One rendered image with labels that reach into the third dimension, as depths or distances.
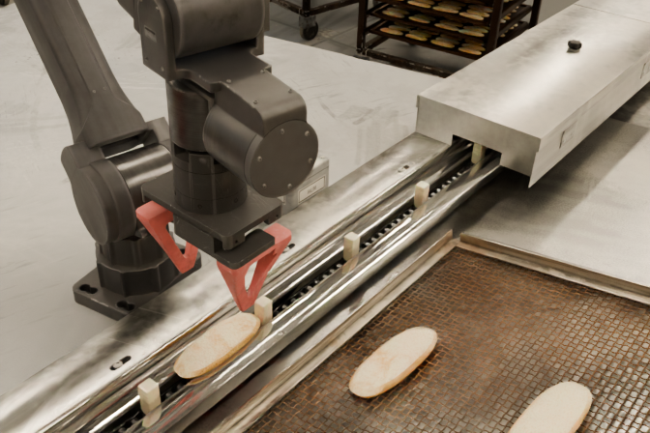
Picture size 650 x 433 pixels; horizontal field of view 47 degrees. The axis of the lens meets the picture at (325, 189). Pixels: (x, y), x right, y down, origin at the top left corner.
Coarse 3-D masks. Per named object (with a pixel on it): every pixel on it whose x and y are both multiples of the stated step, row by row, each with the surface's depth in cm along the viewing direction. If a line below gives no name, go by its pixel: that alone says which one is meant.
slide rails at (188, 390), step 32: (448, 160) 99; (480, 160) 99; (448, 192) 93; (352, 224) 86; (320, 256) 81; (288, 288) 77; (320, 288) 77; (288, 320) 73; (128, 384) 65; (160, 384) 65; (192, 384) 65; (96, 416) 62; (160, 416) 62
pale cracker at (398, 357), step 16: (400, 336) 63; (416, 336) 63; (432, 336) 63; (384, 352) 62; (400, 352) 61; (416, 352) 61; (368, 368) 60; (384, 368) 60; (400, 368) 60; (352, 384) 59; (368, 384) 59; (384, 384) 59
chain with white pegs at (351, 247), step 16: (416, 192) 91; (432, 192) 94; (416, 208) 92; (352, 240) 80; (368, 240) 85; (352, 256) 82; (304, 288) 78; (256, 304) 72; (288, 304) 77; (144, 384) 63; (176, 384) 67; (144, 400) 63; (160, 400) 64; (112, 432) 62
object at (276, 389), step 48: (480, 240) 75; (384, 288) 70; (432, 288) 71; (480, 288) 70; (624, 288) 67; (336, 336) 65; (480, 336) 64; (528, 336) 63; (624, 336) 62; (288, 384) 60; (336, 384) 60; (528, 384) 58; (624, 384) 57; (240, 432) 56; (480, 432) 54
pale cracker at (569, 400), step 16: (560, 384) 57; (576, 384) 57; (544, 400) 55; (560, 400) 55; (576, 400) 55; (528, 416) 54; (544, 416) 54; (560, 416) 53; (576, 416) 53; (512, 432) 53; (528, 432) 52; (544, 432) 52; (560, 432) 52
